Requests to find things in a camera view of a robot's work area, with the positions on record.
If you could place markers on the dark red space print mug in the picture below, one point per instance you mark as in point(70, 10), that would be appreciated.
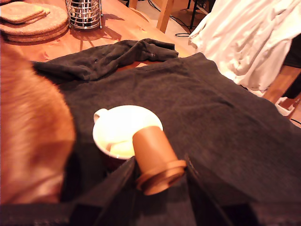
point(113, 122)

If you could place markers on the dark grey knitted cloth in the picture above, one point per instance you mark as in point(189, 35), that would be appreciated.
point(211, 117)

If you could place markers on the ginger cat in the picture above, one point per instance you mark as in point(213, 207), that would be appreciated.
point(30, 117)

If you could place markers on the white crumpled cloth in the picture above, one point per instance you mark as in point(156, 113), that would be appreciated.
point(247, 35)

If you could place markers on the light wooden chair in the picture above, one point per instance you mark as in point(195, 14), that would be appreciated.
point(164, 14)

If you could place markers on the square cork coaster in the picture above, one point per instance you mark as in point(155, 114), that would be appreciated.
point(21, 11)

